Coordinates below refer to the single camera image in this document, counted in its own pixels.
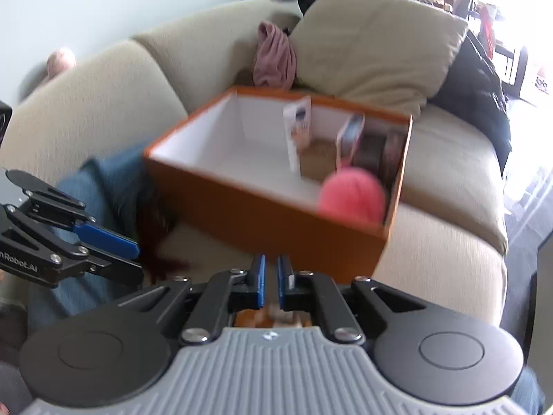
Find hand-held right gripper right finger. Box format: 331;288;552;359
277;254;438;344

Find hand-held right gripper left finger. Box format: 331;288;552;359
114;254;267;345

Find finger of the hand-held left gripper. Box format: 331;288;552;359
54;246;145;288
5;169;141;261

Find small orange white toy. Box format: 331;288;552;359
235;305;314;329

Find orange cardboard box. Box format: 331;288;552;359
144;85;413;286

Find pink fluffy ball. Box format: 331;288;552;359
317;166;387;226

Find brown printed packet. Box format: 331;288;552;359
300;140;340;182

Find pink packet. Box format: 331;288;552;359
336;113;366;169

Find dark printed box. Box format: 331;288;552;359
360;129;407;191

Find person's left leg in jeans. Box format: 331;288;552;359
26;146;157;321

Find person's leg in jeans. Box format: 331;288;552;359
510;367;546;415
26;146;157;321

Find beige sofa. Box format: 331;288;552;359
0;0;510;339

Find pink round object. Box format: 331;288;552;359
47;47;78;81

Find pink cloth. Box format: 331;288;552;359
253;21;298;90

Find beige cushion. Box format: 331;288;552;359
290;0;469;116

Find person's right leg in jeans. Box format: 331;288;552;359
510;367;546;415

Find black jacket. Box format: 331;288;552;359
428;30;513;179

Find red object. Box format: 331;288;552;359
481;3;498;58

